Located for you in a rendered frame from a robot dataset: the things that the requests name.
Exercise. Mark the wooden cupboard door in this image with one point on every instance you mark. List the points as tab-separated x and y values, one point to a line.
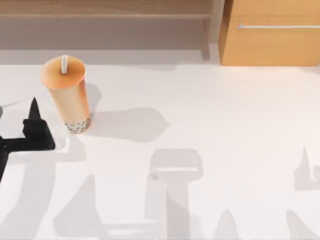
275	47

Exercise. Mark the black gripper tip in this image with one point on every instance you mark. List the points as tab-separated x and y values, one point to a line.
35	135

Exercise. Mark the wooden cupboard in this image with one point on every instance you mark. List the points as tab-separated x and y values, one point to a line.
270	47

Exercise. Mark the orange bubble tea cup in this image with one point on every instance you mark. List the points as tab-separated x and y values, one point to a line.
70	100

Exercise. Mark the white drinking straw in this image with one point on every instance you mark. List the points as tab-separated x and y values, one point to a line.
64	64

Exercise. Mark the wooden open shelf unit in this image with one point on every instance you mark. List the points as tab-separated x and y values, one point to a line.
105	30

